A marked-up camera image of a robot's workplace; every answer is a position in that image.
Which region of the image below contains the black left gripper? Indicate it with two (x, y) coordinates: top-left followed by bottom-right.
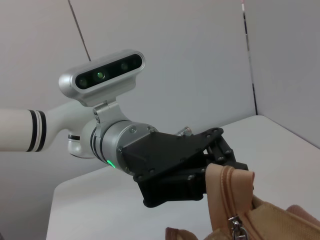
(117, 127), (250, 209)

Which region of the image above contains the silver metal zipper pull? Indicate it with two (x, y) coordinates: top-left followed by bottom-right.
(228, 216), (247, 240)

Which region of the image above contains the khaki canvas food bag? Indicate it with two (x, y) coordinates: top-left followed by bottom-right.
(164, 163), (320, 240)

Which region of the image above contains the left gripper cable with connector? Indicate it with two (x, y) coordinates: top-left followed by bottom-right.
(176, 126), (194, 137)

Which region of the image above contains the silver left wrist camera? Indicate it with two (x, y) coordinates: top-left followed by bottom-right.
(58, 49), (146, 108)

